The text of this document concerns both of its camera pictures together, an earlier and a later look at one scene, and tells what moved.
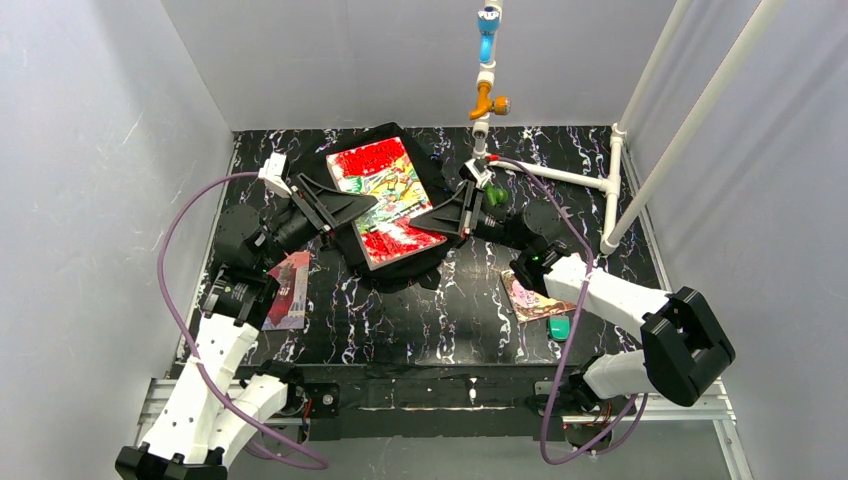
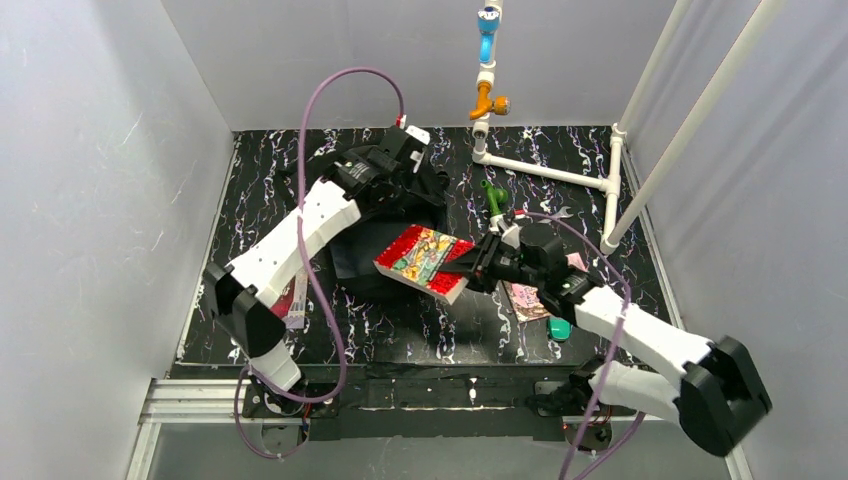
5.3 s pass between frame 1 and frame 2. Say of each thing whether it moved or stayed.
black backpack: moved
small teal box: stayed
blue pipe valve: stayed
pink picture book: stayed
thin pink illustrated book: stayed
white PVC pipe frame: stayed
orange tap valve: stayed
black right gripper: moved
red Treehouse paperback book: moved
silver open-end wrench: stayed
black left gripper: moved
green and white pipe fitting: stayed
